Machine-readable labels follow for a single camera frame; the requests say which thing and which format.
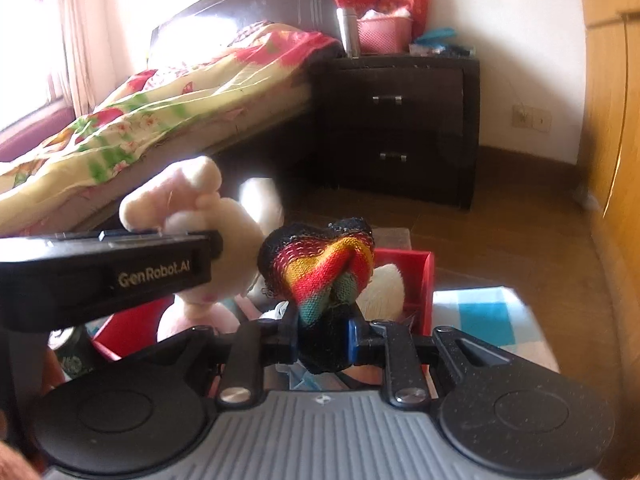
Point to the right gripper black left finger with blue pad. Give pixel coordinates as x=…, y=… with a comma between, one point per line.
x=255, y=345

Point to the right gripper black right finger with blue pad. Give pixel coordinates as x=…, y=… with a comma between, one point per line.
x=388, y=346

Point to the rainbow striped knit hat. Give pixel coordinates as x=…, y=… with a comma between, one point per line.
x=321, y=272

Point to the cream plush doll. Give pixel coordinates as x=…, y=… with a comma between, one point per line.
x=185, y=198

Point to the dark Starbucks can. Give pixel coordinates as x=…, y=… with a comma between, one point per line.
x=74, y=350

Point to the red cardboard box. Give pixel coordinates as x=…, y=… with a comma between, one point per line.
x=130, y=331

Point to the pink pig plush toy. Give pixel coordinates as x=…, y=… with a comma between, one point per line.
x=224, y=316

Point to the blue white checkered cloth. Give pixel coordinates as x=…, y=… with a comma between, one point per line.
x=498, y=316

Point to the purple window seat cushion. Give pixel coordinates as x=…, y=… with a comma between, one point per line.
x=31, y=131

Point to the floral yellow quilt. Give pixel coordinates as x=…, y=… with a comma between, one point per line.
x=144, y=111

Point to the dark wooden nightstand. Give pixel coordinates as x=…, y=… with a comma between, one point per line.
x=400, y=125

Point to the beige curtain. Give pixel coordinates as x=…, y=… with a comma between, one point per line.
x=72, y=70

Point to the blue items on nightstand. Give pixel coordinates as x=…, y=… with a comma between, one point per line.
x=440, y=43

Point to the pink plastic basket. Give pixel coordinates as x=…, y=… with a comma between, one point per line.
x=386, y=35

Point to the steel thermos cup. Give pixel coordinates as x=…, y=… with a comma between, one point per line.
x=348, y=26

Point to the wooden wardrobe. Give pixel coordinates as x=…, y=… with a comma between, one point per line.
x=609, y=157

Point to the wall power socket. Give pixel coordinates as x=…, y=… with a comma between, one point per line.
x=527, y=117

